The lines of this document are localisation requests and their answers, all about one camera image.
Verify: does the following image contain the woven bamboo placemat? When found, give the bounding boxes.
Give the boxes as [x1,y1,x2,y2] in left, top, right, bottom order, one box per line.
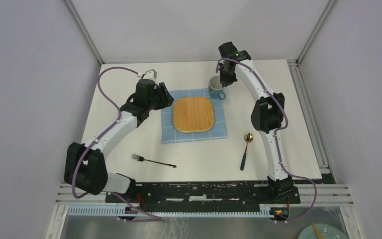
[173,97,215,133]

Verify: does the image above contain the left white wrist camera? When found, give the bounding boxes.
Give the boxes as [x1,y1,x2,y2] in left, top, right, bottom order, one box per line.
[137,69,158,83]

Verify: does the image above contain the wooden chopstick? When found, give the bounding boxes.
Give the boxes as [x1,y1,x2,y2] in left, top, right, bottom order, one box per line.
[312,223,323,239]

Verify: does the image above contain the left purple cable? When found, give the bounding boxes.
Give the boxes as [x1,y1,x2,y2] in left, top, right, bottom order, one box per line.
[71,66,163,222]

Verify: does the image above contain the white blue mug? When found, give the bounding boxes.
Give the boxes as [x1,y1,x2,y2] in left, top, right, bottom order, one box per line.
[208,76,226,100]

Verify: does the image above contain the black metal fork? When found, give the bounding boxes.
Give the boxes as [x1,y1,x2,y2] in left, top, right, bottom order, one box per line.
[131,154,177,168]

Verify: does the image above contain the light blue cable duct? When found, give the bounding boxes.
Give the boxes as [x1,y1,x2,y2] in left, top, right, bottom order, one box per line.
[67,205,274,219]

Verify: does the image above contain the blue checked cloth napkin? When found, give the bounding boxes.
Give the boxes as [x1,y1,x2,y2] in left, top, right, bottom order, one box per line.
[161,89,227,144]

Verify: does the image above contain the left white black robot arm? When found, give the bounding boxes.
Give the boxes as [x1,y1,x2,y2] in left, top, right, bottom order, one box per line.
[64,79,174,203]

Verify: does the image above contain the gold spoon teal handle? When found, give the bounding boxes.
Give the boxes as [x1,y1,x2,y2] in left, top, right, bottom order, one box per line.
[240,132,254,171]

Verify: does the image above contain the green plate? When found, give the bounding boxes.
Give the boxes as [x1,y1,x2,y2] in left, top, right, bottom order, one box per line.
[298,224,348,239]

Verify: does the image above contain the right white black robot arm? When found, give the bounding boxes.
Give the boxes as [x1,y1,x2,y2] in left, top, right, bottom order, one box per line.
[216,42,293,203]

